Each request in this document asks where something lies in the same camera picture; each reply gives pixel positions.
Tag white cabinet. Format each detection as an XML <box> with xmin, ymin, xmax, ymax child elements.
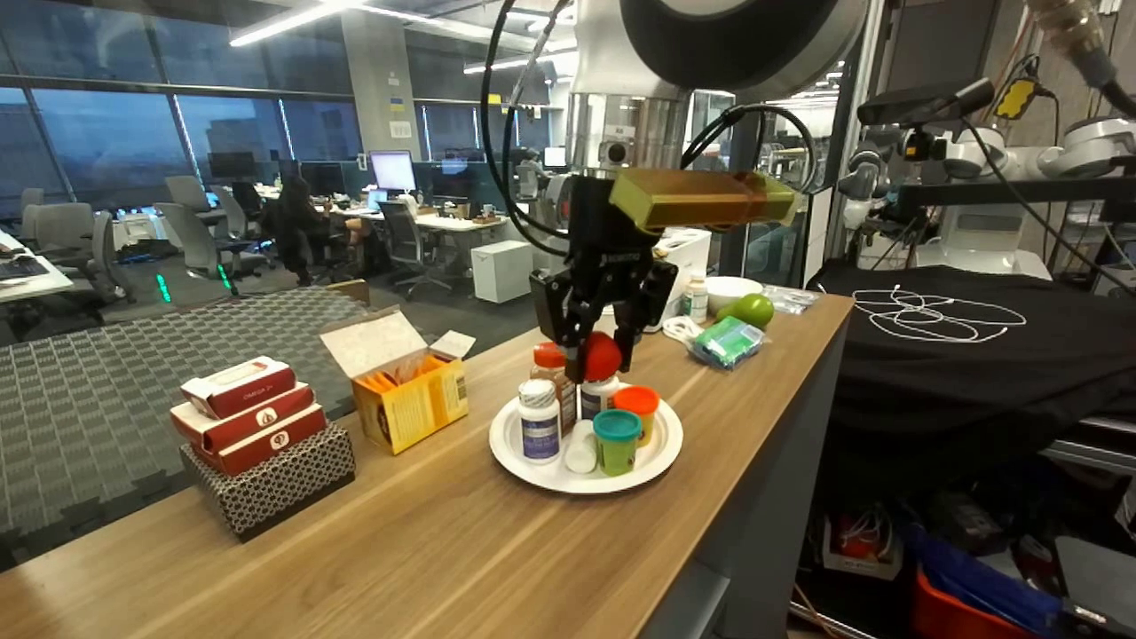
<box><xmin>468</xmin><ymin>239</ymin><xmax>540</xmax><ymax>307</ymax></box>

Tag white pill bottle blue label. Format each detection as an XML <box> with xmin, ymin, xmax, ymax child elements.
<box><xmin>514</xmin><ymin>377</ymin><xmax>562</xmax><ymax>461</ymax></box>

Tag spice jar orange lid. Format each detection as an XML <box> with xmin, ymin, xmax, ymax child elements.
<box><xmin>527</xmin><ymin>339</ymin><xmax>583</xmax><ymax>438</ymax></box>

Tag brown yellow wrist camera box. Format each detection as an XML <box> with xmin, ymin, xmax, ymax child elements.
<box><xmin>607</xmin><ymin>167</ymin><xmax>802</xmax><ymax>233</ymax></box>

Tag red white flat box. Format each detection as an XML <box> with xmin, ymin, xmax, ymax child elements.
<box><xmin>176</xmin><ymin>354</ymin><xmax>298</xmax><ymax>419</ymax></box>
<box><xmin>166</xmin><ymin>381</ymin><xmax>316</xmax><ymax>453</ymax></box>
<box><xmin>200</xmin><ymin>401</ymin><xmax>331</xmax><ymax>480</ymax></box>

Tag green apple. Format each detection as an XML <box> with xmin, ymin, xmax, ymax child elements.
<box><xmin>729</xmin><ymin>291</ymin><xmax>776</xmax><ymax>335</ymax></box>

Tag yellow tub orange lid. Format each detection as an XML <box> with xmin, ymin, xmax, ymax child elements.
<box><xmin>607</xmin><ymin>384</ymin><xmax>662</xmax><ymax>447</ymax></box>

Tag white plastic appliance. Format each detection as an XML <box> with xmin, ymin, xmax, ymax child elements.
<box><xmin>649</xmin><ymin>225</ymin><xmax>712</xmax><ymax>325</ymax></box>

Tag yellow hanging controller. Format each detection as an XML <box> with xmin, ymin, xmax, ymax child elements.
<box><xmin>991</xmin><ymin>73</ymin><xmax>1042</xmax><ymax>124</ymax></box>

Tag red bin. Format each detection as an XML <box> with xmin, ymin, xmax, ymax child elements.
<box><xmin>908</xmin><ymin>563</ymin><xmax>1033</xmax><ymax>639</ymax></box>

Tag yellow open cardboard box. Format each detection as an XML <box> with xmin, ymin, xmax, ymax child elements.
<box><xmin>316</xmin><ymin>307</ymin><xmax>480</xmax><ymax>459</ymax></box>

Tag white pill bottle pale label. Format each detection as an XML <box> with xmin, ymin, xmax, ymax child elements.
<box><xmin>574</xmin><ymin>371</ymin><xmax>621</xmax><ymax>422</ymax></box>

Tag seated person dark clothing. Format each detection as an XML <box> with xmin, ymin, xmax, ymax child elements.
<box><xmin>261</xmin><ymin>157</ymin><xmax>342</xmax><ymax>289</ymax></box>

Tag clear plastic bag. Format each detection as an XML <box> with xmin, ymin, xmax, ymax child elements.
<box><xmin>758</xmin><ymin>280</ymin><xmax>818</xmax><ymax>319</ymax></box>

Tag white office desk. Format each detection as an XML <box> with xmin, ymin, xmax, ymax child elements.
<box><xmin>0</xmin><ymin>228</ymin><xmax>78</xmax><ymax>307</ymax></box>

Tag blue bin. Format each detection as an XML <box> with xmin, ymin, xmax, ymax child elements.
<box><xmin>908</xmin><ymin>526</ymin><xmax>1068</xmax><ymax>636</ymax></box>

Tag white paper plate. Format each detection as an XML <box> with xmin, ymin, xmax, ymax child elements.
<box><xmin>485</xmin><ymin>386</ymin><xmax>690</xmax><ymax>500</ymax></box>

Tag white crate red items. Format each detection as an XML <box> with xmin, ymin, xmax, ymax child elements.
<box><xmin>818</xmin><ymin>515</ymin><xmax>908</xmax><ymax>583</ymax></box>

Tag lit computer monitor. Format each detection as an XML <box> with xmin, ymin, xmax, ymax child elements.
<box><xmin>368</xmin><ymin>150</ymin><xmax>420</xmax><ymax>196</ymax></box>

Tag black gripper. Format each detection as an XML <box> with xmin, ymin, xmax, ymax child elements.
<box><xmin>524</xmin><ymin>173</ymin><xmax>681</xmax><ymax>384</ymax></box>

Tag thin white loose cable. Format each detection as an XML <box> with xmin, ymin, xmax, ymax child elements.
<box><xmin>849</xmin><ymin>280</ymin><xmax>1030</xmax><ymax>347</ymax></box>

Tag green packet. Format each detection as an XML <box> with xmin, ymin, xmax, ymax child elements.
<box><xmin>690</xmin><ymin>313</ymin><xmax>769</xmax><ymax>371</ymax></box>

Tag black cloth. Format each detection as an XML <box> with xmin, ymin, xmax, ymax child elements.
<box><xmin>814</xmin><ymin>264</ymin><xmax>1136</xmax><ymax>476</ymax></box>

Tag dough tub teal lid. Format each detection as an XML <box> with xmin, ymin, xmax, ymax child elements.
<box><xmin>590</xmin><ymin>408</ymin><xmax>645</xmax><ymax>480</ymax></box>

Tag grey patterned box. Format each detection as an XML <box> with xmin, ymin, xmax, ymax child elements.
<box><xmin>176</xmin><ymin>419</ymin><xmax>357</xmax><ymax>542</ymax></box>

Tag grey office chair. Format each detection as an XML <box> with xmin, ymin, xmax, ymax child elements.
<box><xmin>156</xmin><ymin>173</ymin><xmax>271</xmax><ymax>297</ymax></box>
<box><xmin>19</xmin><ymin>199</ymin><xmax>126</xmax><ymax>307</ymax></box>

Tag white bowl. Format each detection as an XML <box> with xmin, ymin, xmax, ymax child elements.
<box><xmin>698</xmin><ymin>273</ymin><xmax>766</xmax><ymax>317</ymax></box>

